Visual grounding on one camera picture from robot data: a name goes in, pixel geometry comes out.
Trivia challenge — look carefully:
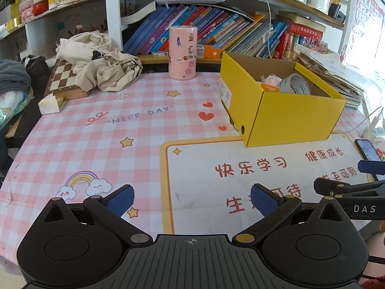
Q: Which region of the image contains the clear packing tape roll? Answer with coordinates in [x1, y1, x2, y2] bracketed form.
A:
[277, 74, 312, 94]

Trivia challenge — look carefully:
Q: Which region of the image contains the wooden desk shelf unit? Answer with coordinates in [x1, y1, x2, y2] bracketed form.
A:
[0, 0, 355, 67]

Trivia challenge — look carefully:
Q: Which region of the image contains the pink sticker-covered cylinder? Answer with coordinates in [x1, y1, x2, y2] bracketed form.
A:
[168, 26, 198, 81]

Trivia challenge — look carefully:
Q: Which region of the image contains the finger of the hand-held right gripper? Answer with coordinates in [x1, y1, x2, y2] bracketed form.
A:
[313, 177, 385, 197]
[358, 160, 385, 175]

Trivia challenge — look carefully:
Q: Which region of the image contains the white power strip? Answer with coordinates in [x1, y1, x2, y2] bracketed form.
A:
[362, 113, 385, 140]

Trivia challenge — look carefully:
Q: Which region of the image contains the cream hoodie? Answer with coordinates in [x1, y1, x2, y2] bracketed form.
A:
[56, 32, 142, 92]

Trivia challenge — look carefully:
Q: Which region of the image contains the black bag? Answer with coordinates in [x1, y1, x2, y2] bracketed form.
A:
[21, 55, 50, 82]

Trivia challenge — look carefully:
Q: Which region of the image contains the white pen holder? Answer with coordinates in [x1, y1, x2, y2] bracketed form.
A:
[307, 0, 331, 14]

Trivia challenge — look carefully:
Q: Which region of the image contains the black smartphone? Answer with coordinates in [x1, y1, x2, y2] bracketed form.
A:
[354, 138, 383, 161]

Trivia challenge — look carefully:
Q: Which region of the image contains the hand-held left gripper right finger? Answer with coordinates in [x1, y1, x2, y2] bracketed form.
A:
[231, 183, 346, 246]

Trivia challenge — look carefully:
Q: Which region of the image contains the row of leaning colourful books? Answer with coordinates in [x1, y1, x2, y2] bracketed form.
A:
[123, 4, 325, 61]

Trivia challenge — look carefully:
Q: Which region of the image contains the pink plush toy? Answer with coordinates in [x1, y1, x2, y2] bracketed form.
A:
[261, 74, 283, 87]

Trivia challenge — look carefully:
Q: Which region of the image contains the white hanging cable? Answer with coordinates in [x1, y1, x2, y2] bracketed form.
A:
[235, 0, 273, 59]

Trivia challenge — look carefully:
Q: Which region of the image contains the white desk lamp bar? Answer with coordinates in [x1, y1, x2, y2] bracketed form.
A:
[155, 0, 227, 6]

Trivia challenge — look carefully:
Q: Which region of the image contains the grey clothes pile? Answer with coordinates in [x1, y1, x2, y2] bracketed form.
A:
[0, 59, 32, 92]

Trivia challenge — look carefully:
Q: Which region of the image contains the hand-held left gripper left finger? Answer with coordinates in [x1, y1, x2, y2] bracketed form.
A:
[42, 184, 154, 246]

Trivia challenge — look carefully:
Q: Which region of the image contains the alphabet wall poster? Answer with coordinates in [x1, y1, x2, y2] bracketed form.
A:
[346, 0, 385, 76]

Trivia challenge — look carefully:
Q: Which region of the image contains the wooden chessboard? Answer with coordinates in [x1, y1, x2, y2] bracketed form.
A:
[44, 59, 89, 100]

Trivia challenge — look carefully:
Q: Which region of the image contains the red tin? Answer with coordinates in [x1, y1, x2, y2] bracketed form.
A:
[32, 2, 49, 16]

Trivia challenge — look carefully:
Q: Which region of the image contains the stack of loose papers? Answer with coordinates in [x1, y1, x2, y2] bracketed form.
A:
[296, 51, 366, 110]

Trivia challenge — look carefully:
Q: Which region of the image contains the yellow cardboard box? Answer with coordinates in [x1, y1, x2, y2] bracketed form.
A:
[219, 51, 347, 148]

